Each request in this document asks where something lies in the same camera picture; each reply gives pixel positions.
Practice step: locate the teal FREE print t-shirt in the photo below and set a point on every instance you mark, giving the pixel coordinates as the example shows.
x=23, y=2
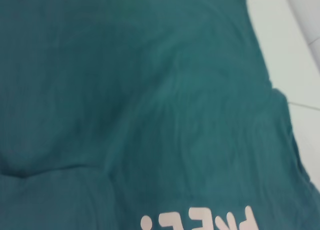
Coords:
x=125, y=89

